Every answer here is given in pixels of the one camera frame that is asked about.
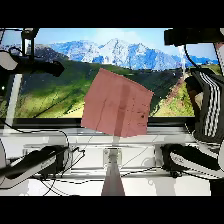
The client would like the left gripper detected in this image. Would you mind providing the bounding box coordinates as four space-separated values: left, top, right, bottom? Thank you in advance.
31 59 66 78

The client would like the black white-striped garment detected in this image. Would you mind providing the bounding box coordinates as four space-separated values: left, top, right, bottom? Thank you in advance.
184 66 224 158

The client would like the pink shirt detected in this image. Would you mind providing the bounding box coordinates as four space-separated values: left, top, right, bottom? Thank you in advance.
80 67 155 139

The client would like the black cable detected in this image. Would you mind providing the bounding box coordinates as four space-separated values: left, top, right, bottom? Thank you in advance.
182 44 202 70
0 119 87 197

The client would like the silver frame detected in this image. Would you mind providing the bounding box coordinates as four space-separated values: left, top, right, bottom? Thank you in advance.
0 125 224 197

